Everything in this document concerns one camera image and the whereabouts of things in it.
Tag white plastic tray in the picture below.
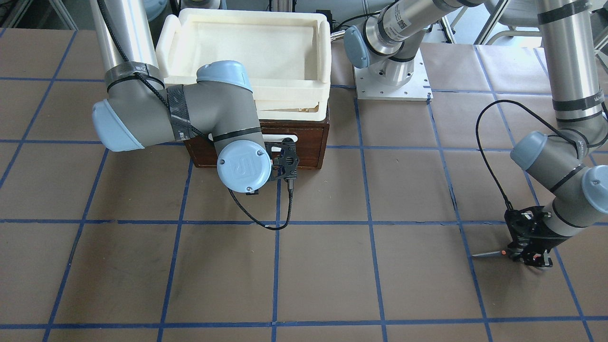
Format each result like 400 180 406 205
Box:
155 8 332 122

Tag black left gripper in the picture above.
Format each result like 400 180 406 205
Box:
504 206 565 268

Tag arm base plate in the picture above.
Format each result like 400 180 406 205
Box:
353 50 434 101

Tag brown wooden drawer cabinet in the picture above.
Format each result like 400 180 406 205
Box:
184 116 330 170

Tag white drawer handle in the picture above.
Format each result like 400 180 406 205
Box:
262 133 298 143

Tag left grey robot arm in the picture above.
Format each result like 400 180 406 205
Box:
343 0 607 269

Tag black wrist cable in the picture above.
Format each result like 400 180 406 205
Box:
475 99 585 211
227 179 296 231

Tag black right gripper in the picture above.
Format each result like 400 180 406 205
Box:
266 138 299 182

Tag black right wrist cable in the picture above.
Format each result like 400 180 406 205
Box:
227 179 296 231

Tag grey orange scissors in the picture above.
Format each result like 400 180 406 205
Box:
471 247 523 263

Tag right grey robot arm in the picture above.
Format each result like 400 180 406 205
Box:
90 0 298 193

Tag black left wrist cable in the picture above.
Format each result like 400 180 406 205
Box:
475 99 585 211

